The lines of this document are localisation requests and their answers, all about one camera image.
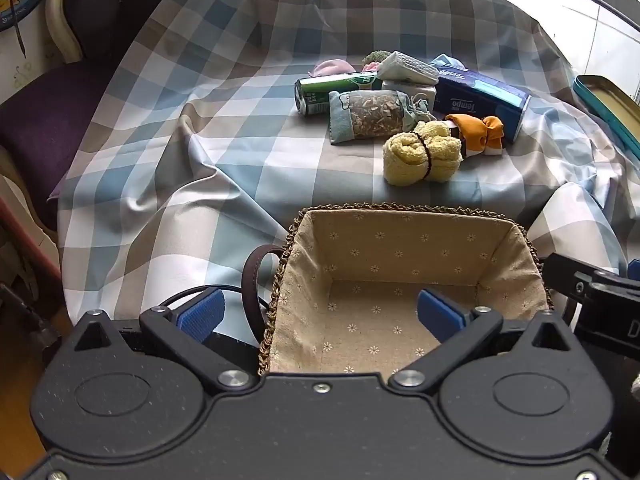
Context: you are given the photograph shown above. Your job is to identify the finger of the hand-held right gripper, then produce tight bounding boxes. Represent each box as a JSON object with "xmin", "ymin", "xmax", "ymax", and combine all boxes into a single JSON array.
[{"xmin": 544, "ymin": 254, "xmax": 623, "ymax": 306}]

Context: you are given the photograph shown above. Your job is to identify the woven basket with fabric lining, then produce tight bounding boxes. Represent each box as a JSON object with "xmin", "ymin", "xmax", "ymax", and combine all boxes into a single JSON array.
[{"xmin": 257, "ymin": 203, "xmax": 553, "ymax": 376}]

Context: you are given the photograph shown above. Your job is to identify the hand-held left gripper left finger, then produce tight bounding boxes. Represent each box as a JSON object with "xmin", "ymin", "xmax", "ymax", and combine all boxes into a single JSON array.
[{"xmin": 70, "ymin": 289, "xmax": 258, "ymax": 395}]

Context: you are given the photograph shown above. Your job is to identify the rolled yellow towel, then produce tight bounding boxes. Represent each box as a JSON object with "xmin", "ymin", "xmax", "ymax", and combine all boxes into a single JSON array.
[{"xmin": 382, "ymin": 121, "xmax": 463, "ymax": 187}]

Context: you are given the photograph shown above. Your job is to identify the orange and white cloth bow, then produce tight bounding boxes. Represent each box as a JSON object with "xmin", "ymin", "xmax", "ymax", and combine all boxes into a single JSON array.
[{"xmin": 444, "ymin": 114, "xmax": 505, "ymax": 158}]

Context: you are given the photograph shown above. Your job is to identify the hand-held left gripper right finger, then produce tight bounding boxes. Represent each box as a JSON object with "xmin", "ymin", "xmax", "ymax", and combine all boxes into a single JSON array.
[{"xmin": 387, "ymin": 289, "xmax": 576, "ymax": 395}]

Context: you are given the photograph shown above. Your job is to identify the black cable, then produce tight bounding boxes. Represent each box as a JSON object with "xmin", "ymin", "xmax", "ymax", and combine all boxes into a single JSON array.
[{"xmin": 157, "ymin": 284, "xmax": 271, "ymax": 311}]

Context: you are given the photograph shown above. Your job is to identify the pink plush item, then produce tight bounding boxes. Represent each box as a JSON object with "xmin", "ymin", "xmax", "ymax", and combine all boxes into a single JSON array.
[{"xmin": 311, "ymin": 59, "xmax": 355, "ymax": 80}]

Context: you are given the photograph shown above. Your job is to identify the purple upholstered chair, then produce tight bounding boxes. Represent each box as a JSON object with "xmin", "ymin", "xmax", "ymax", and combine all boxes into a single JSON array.
[{"xmin": 0, "ymin": 0, "xmax": 201, "ymax": 231}]

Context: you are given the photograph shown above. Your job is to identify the white tissue pack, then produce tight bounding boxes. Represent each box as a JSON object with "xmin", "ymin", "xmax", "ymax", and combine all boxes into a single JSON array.
[{"xmin": 376, "ymin": 51, "xmax": 441, "ymax": 86}]

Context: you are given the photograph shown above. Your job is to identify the blue herb sachet bag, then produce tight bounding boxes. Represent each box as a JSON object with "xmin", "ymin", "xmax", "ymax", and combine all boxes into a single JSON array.
[{"xmin": 327, "ymin": 89, "xmax": 431, "ymax": 147}]

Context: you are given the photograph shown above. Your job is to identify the blue tissue box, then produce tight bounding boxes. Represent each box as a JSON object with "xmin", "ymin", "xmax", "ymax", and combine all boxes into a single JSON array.
[{"xmin": 432, "ymin": 66, "xmax": 532, "ymax": 145}]

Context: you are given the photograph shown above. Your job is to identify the teal metal tin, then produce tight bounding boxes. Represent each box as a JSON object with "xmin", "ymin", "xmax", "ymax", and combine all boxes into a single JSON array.
[{"xmin": 572, "ymin": 75, "xmax": 640, "ymax": 161}]

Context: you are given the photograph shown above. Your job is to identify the blue face mask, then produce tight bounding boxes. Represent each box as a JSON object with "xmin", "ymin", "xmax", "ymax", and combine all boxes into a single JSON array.
[{"xmin": 429, "ymin": 53, "xmax": 468, "ymax": 71}]

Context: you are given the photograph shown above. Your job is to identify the checked cloth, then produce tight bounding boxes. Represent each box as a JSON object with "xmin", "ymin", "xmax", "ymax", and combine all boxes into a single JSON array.
[{"xmin": 47, "ymin": 0, "xmax": 640, "ymax": 333}]

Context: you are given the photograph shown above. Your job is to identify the brown leather strap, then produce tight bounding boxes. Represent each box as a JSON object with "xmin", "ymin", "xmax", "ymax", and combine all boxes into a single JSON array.
[{"xmin": 241, "ymin": 244, "xmax": 283, "ymax": 331}]

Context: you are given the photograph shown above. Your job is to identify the green drink can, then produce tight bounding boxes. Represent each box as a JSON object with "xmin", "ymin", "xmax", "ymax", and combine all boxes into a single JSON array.
[{"xmin": 294, "ymin": 72, "xmax": 383, "ymax": 118}]

